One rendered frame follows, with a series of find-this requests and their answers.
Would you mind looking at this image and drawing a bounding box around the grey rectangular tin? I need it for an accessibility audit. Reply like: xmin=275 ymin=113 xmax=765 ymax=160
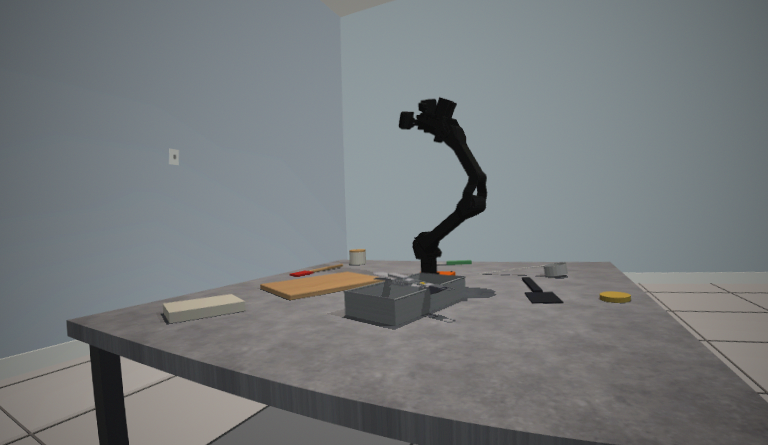
xmin=343 ymin=273 xmax=466 ymax=326

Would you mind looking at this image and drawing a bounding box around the wooden board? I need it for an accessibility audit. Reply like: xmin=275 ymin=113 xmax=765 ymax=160
xmin=260 ymin=272 xmax=381 ymax=300

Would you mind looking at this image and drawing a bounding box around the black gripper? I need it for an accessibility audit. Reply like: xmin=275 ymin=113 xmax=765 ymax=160
xmin=399 ymin=111 xmax=440 ymax=133

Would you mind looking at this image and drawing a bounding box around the beige flat square board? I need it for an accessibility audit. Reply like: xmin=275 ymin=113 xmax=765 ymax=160
xmin=163 ymin=294 xmax=246 ymax=323

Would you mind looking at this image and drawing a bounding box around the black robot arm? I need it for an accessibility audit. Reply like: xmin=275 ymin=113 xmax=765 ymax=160
xmin=413 ymin=97 xmax=487 ymax=274

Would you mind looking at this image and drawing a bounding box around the grey cylindrical jar with wooden lid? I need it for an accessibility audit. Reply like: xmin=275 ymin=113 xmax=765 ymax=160
xmin=349 ymin=249 xmax=366 ymax=265

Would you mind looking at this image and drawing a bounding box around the yellow flat disc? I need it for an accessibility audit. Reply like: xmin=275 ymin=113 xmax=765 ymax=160
xmin=600 ymin=291 xmax=631 ymax=303

